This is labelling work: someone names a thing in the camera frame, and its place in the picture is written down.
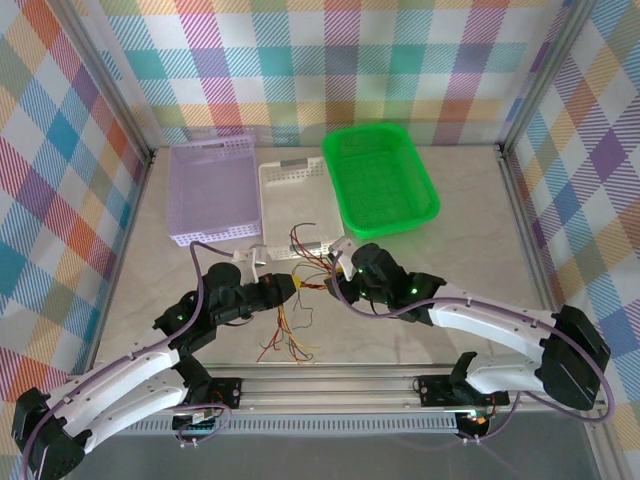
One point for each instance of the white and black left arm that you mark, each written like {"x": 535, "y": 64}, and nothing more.
{"x": 125, "y": 380}

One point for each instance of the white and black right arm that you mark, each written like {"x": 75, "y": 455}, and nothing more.
{"x": 490, "y": 320}

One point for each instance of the white plastic basket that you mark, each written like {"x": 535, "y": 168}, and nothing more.
{"x": 300, "y": 200}

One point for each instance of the green plastic basket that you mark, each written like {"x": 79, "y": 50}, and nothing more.
{"x": 380, "y": 185}

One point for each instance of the purple plastic basket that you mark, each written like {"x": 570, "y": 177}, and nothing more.
{"x": 215, "y": 190}

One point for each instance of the green connector board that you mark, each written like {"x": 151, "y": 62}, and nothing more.
{"x": 200, "y": 427}

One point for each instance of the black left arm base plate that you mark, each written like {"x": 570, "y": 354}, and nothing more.
{"x": 227, "y": 392}

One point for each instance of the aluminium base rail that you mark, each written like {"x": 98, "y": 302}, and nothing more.
{"x": 325, "y": 390}

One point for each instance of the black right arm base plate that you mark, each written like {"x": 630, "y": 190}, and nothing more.
{"x": 435, "y": 390}

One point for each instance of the aluminium frame side rail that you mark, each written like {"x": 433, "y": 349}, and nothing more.
{"x": 125, "y": 240}
{"x": 535, "y": 225}

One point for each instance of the aluminium frame post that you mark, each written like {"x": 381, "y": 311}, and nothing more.
{"x": 112, "y": 85}
{"x": 547, "y": 75}

